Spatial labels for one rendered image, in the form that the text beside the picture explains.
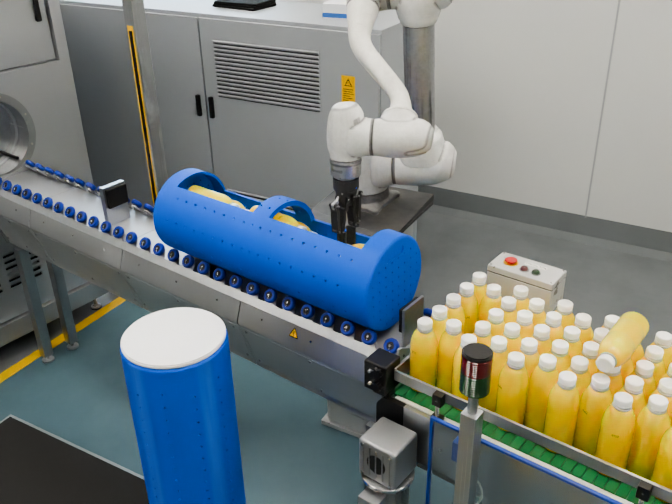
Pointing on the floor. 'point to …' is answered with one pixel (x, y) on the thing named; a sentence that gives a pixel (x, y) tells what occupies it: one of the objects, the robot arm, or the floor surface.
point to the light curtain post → (145, 94)
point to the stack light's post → (468, 457)
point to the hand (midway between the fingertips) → (346, 239)
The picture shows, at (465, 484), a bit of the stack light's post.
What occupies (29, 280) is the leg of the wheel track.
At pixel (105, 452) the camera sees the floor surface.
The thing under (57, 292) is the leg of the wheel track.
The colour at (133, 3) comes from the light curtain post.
